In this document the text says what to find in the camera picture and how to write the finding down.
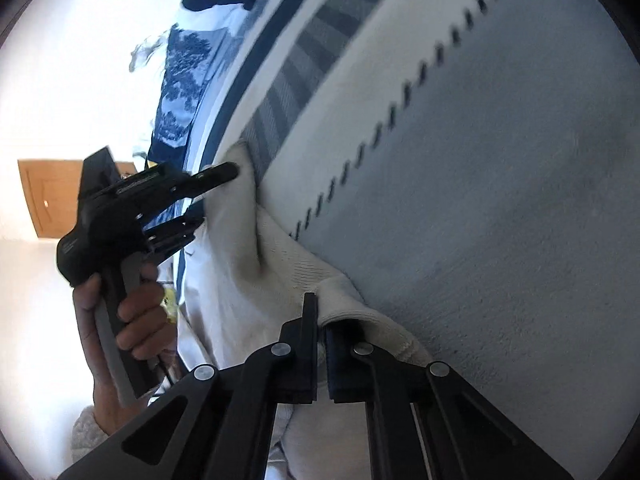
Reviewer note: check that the person's left hand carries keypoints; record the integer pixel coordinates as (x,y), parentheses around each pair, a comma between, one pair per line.
(145,315)

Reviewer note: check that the cream knit sweater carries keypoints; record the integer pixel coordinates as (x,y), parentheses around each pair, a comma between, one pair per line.
(235,260)

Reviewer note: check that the blue printed bedding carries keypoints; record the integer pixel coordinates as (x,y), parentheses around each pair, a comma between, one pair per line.
(185,70)

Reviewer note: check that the grey-blue striped blanket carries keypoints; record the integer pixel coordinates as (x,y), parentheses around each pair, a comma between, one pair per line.
(450,185)

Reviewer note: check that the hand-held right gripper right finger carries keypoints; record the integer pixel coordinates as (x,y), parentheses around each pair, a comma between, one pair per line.
(337,365)

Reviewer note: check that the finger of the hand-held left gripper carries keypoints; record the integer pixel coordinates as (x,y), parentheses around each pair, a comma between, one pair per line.
(215,176)
(175,237)

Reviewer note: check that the wooden door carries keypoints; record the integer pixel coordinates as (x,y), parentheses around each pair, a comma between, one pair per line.
(50,195)

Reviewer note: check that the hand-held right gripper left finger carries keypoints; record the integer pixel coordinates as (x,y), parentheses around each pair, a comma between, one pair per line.
(309,360)

